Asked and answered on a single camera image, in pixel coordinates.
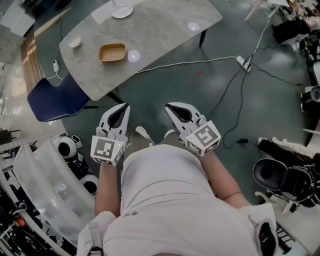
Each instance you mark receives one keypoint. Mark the wooden slatted platform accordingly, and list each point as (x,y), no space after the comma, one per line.
(31,62)

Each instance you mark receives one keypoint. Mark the person's right forearm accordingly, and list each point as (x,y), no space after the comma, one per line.
(222,180)

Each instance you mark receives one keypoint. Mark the white round robot head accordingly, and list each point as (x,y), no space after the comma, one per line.
(90,183)
(66,148)

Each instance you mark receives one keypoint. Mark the person's grey trousers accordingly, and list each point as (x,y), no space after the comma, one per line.
(160,141)

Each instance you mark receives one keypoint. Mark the dark blue chair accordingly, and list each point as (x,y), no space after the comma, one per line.
(57,100)

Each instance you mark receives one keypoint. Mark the clear curved plastic panel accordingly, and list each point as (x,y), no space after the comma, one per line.
(55,190)

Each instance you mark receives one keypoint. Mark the black round shell device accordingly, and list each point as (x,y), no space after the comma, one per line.
(275,175)

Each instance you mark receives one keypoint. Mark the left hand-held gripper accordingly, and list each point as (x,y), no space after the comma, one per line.
(101,151)

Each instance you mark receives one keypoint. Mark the small white bowl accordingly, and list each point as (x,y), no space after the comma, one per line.
(75,41)

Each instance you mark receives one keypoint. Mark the person's left shoe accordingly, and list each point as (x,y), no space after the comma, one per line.
(143,133)

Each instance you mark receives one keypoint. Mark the person's left forearm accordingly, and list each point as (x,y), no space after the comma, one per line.
(107,187)

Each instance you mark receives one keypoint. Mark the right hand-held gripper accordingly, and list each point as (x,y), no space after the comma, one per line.
(205,137)

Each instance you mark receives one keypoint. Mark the white power strip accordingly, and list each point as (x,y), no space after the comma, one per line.
(55,65)
(243,62)

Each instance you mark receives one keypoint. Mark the person's shoe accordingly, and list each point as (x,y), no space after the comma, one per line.
(170,133)
(143,133)

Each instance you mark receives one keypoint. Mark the person's right shoe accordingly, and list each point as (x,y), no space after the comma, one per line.
(170,133)

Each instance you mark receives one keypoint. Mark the brown square wooden bowl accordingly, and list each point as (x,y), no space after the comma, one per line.
(112,53)

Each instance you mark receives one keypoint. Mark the person's white shirt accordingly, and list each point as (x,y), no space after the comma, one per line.
(170,200)

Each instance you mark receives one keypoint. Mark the white camera robot head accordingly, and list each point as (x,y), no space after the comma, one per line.
(312,97)

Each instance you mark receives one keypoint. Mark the white round plate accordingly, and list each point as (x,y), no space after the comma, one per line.
(122,12)

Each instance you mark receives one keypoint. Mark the grey marble table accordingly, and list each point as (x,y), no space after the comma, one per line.
(155,37)

